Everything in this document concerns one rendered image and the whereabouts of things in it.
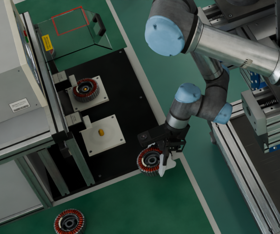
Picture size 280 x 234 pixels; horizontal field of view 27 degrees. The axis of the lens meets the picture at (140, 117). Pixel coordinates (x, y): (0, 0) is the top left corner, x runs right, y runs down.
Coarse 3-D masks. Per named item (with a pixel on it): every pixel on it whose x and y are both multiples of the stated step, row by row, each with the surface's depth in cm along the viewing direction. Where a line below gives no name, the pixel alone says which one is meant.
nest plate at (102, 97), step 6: (96, 78) 248; (102, 84) 245; (102, 90) 243; (72, 96) 245; (102, 96) 241; (72, 102) 242; (78, 102) 242; (90, 102) 240; (96, 102) 240; (102, 102) 240; (78, 108) 240; (84, 108) 239
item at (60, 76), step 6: (60, 72) 235; (66, 72) 234; (54, 78) 233; (60, 78) 233; (66, 78) 232; (72, 78) 237; (60, 84) 232; (66, 84) 233; (72, 84) 235; (60, 90) 234
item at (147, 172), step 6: (144, 150) 212; (150, 150) 212; (156, 150) 211; (138, 156) 212; (144, 156) 211; (150, 156) 213; (138, 162) 209; (144, 162) 211; (150, 162) 209; (156, 162) 209; (144, 168) 207; (150, 168) 207; (156, 168) 206; (144, 174) 209; (150, 174) 207; (156, 174) 207
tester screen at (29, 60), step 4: (20, 32) 200; (24, 40) 202; (24, 44) 197; (24, 48) 192; (28, 56) 196; (28, 60) 190; (28, 64) 186; (32, 64) 198; (32, 68) 193; (36, 80) 191; (40, 84) 200; (40, 88) 195
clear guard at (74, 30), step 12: (72, 12) 235; (84, 12) 235; (36, 24) 235; (48, 24) 233; (60, 24) 231; (72, 24) 230; (84, 24) 228; (96, 24) 232; (60, 36) 227; (72, 36) 225; (84, 36) 224; (96, 36) 225; (60, 48) 222; (72, 48) 221; (84, 48) 220; (108, 48) 223; (48, 60) 219
